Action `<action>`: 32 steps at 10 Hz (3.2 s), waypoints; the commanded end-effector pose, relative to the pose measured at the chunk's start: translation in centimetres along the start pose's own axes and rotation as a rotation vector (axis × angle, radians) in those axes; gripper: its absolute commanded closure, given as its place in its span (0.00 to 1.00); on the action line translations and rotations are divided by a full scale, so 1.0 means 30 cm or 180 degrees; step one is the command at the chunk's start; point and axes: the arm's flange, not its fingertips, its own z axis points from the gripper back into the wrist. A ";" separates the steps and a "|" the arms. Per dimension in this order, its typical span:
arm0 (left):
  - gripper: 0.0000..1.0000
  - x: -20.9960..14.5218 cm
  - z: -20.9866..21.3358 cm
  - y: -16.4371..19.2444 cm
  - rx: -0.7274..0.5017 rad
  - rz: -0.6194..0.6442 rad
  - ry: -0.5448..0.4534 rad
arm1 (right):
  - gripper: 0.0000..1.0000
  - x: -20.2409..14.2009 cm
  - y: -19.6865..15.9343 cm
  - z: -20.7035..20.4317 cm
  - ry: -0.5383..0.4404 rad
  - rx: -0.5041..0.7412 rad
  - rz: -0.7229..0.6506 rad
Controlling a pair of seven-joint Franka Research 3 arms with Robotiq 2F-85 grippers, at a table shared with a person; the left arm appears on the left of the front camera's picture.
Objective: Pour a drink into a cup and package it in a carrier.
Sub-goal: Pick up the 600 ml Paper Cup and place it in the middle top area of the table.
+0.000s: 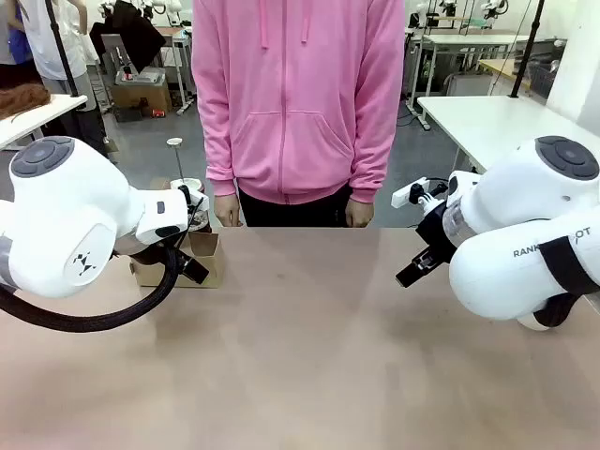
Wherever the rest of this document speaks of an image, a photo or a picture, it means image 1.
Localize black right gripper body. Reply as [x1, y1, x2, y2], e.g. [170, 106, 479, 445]
[415, 204, 455, 258]

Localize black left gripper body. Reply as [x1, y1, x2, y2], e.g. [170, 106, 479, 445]
[179, 252, 211, 286]

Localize person's left forearm pink sleeve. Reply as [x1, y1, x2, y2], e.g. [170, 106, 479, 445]
[349, 112, 402, 204]

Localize person's right forearm pink sleeve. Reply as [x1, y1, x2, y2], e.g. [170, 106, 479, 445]
[199, 107, 239, 198]

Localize person's right hand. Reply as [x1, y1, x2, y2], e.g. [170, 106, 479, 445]
[214, 195, 245, 228]

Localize person's left hand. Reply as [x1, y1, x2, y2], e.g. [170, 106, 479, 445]
[345, 199, 376, 229]

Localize brown cardboard box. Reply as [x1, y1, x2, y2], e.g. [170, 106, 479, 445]
[129, 228, 225, 289]
[111, 82, 173, 114]

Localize black trousers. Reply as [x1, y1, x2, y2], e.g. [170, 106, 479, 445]
[237, 183, 362, 229]

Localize pink hoodie person torso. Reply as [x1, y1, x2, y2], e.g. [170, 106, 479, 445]
[190, 0, 407, 206]

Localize grey equipment case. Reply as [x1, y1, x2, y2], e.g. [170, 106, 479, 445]
[113, 66, 168, 87]

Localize black stand pole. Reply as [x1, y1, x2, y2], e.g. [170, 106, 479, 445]
[44, 0, 82, 98]
[508, 0, 548, 99]

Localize small white side table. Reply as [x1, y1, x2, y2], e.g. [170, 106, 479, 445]
[0, 93, 89, 152]

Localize brown hair wig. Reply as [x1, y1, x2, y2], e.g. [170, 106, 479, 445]
[0, 83, 52, 121]

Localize black hanging cloth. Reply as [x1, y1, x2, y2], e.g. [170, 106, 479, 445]
[88, 0, 168, 75]

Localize bystander in white shirt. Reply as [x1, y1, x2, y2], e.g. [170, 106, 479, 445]
[19, 0, 110, 156]

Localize bystander in blue shirt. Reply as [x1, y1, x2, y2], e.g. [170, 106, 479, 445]
[0, 0, 37, 90]

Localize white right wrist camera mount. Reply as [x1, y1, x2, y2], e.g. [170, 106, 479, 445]
[391, 176, 449, 210]

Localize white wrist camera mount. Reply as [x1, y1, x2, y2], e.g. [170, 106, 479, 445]
[391, 176, 449, 210]
[171, 180, 211, 213]

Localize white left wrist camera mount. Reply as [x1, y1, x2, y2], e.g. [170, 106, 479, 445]
[171, 180, 211, 213]

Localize black braided cable hose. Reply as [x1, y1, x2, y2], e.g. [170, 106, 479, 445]
[0, 243, 191, 335]

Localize black wire basket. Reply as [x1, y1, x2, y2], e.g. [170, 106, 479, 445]
[528, 64, 558, 98]

